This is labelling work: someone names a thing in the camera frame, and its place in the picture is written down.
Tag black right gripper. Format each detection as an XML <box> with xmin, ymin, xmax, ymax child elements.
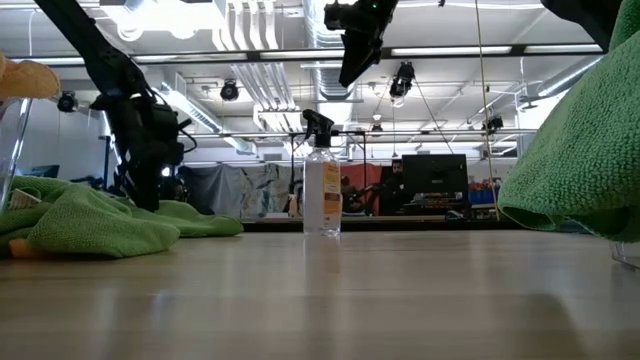
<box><xmin>323</xmin><ymin>0</ymin><xmax>401</xmax><ymax>90</ymax></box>

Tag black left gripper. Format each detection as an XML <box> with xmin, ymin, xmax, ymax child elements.
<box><xmin>89</xmin><ymin>74</ymin><xmax>163</xmax><ymax>213</ymax></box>

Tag green microfiber towel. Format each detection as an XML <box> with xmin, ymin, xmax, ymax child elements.
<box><xmin>0</xmin><ymin>174</ymin><xmax>182</xmax><ymax>260</ymax></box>
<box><xmin>112</xmin><ymin>198</ymin><xmax>245</xmax><ymax>239</ymax></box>
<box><xmin>497</xmin><ymin>0</ymin><xmax>640</xmax><ymax>245</ymax></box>

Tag orange microfiber towel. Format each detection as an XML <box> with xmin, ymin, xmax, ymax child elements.
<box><xmin>0</xmin><ymin>52</ymin><xmax>62</xmax><ymax>101</ymax></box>
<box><xmin>7</xmin><ymin>237</ymin><xmax>36</xmax><ymax>260</ymax></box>

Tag black ceiling spotlight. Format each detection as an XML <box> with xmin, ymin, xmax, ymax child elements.
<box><xmin>56</xmin><ymin>90</ymin><xmax>80</xmax><ymax>114</ymax></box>
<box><xmin>219</xmin><ymin>78</ymin><xmax>241</xmax><ymax>103</ymax></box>
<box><xmin>388</xmin><ymin>60</ymin><xmax>417</xmax><ymax>100</ymax></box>
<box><xmin>481</xmin><ymin>114</ymin><xmax>505</xmax><ymax>135</ymax></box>

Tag grey hanging tarp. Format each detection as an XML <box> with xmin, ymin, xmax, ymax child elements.
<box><xmin>180</xmin><ymin>163</ymin><xmax>304</xmax><ymax>220</ymax></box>

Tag long ceiling light bar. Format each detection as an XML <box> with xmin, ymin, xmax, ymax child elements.
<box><xmin>0</xmin><ymin>42</ymin><xmax>606</xmax><ymax>67</ymax></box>

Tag white ceiling pipes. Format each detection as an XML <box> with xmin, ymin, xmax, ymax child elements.
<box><xmin>212</xmin><ymin>0</ymin><xmax>301</xmax><ymax>134</ymax></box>

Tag red hanging cloth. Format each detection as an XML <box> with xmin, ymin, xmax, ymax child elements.
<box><xmin>340</xmin><ymin>162</ymin><xmax>385</xmax><ymax>214</ymax></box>

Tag person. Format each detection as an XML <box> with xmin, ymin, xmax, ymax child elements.
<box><xmin>378</xmin><ymin>158</ymin><xmax>417</xmax><ymax>217</ymax></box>

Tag clear spray bottle black trigger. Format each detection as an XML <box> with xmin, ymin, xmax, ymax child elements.
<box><xmin>301</xmin><ymin>108</ymin><xmax>344</xmax><ymax>238</ymax></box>

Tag large black monitor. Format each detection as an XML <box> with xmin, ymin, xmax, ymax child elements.
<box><xmin>401</xmin><ymin>153</ymin><xmax>470</xmax><ymax>197</ymax></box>

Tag blue storage bin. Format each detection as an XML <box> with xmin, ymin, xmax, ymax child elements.
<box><xmin>467</xmin><ymin>187</ymin><xmax>502</xmax><ymax>206</ymax></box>

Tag clear plastic basket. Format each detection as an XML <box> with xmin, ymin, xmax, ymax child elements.
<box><xmin>608</xmin><ymin>241</ymin><xmax>640</xmax><ymax>271</ymax></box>

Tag silver ventilation duct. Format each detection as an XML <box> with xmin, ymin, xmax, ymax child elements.
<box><xmin>302</xmin><ymin>0</ymin><xmax>354</xmax><ymax>103</ymax></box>
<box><xmin>536</xmin><ymin>53</ymin><xmax>605</xmax><ymax>100</ymax></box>

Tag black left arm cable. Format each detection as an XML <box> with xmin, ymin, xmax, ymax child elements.
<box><xmin>177</xmin><ymin>117</ymin><xmax>199</xmax><ymax>154</ymax></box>

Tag black horizontal rail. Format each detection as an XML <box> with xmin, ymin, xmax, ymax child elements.
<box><xmin>178</xmin><ymin>128</ymin><xmax>540</xmax><ymax>140</ymax></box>

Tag yellow hanging cable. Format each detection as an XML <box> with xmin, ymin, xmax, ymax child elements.
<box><xmin>472</xmin><ymin>0</ymin><xmax>502</xmax><ymax>222</ymax></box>

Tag black aluminium table frame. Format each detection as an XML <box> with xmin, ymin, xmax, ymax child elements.
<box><xmin>241</xmin><ymin>214</ymin><xmax>524</xmax><ymax>233</ymax></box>

